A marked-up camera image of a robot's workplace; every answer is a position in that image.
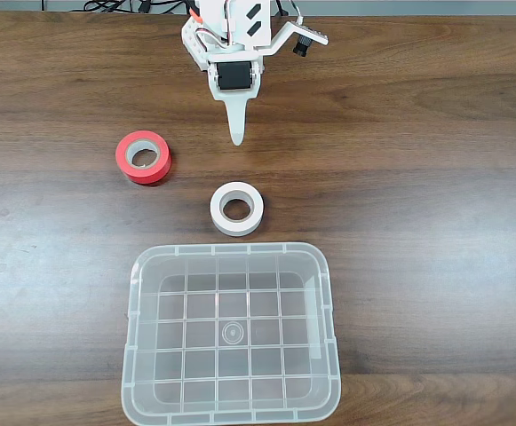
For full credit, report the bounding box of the red tape roll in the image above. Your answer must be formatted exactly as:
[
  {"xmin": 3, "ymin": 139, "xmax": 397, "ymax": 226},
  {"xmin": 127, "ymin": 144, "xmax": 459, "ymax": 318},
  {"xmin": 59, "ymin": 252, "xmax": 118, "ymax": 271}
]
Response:
[{"xmin": 115, "ymin": 130, "xmax": 173, "ymax": 187}]

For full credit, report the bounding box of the black looped cable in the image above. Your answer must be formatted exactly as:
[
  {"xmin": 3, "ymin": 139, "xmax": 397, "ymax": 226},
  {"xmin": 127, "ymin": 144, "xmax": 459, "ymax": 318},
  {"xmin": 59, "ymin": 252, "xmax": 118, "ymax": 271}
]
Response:
[{"xmin": 83, "ymin": 0, "xmax": 130, "ymax": 13}]

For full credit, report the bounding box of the clear plastic box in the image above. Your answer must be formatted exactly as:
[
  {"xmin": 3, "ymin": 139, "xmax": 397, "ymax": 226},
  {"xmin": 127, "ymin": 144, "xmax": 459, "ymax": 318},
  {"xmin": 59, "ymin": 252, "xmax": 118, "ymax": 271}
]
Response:
[{"xmin": 121, "ymin": 241, "xmax": 343, "ymax": 426}]

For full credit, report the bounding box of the white tape roll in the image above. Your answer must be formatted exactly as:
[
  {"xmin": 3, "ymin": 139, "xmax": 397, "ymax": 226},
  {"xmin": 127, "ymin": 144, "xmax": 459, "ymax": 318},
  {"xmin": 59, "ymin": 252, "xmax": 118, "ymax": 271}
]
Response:
[{"xmin": 209, "ymin": 181, "xmax": 266, "ymax": 238}]

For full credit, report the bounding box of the red white black servo wire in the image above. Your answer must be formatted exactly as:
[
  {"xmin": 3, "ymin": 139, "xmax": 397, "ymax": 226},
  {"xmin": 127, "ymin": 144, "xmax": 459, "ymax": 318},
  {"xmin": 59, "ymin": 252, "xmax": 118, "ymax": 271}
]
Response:
[{"xmin": 196, "ymin": 27, "xmax": 233, "ymax": 48}]

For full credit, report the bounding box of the camera cable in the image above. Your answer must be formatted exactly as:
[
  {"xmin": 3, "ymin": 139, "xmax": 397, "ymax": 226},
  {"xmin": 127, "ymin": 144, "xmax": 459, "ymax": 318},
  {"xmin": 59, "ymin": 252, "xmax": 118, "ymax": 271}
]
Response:
[{"xmin": 274, "ymin": 0, "xmax": 306, "ymax": 26}]

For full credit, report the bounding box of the black cable with plug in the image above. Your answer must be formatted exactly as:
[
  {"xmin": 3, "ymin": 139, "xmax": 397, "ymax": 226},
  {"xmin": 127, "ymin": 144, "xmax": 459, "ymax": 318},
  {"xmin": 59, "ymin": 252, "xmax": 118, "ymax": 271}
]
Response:
[{"xmin": 129, "ymin": 0, "xmax": 192, "ymax": 14}]

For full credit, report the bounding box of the black camera on white bracket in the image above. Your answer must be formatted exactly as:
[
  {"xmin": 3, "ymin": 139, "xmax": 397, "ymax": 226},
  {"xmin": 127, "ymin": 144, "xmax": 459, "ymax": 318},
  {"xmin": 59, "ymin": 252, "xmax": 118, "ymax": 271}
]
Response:
[{"xmin": 257, "ymin": 20, "xmax": 330, "ymax": 58}]

